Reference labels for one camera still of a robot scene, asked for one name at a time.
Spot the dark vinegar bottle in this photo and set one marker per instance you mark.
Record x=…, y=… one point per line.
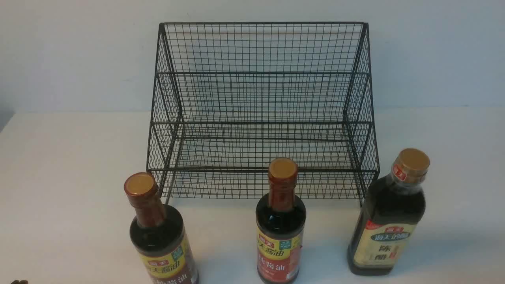
x=392, y=208

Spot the black wire mesh rack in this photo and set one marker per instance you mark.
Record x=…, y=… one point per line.
x=230, y=97

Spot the soy sauce bottle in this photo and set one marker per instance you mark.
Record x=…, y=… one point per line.
x=280, y=218
x=158, y=233

